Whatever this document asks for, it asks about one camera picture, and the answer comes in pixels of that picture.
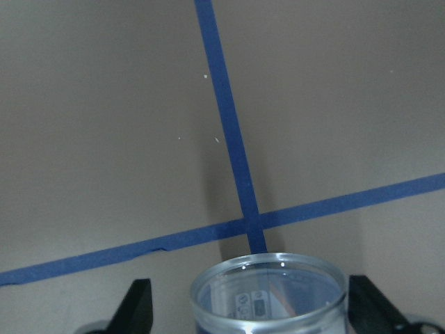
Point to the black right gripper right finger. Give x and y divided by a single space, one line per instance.
370 311

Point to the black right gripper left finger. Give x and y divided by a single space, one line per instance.
135 313

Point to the clear tennis ball can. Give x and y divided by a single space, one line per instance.
271 293

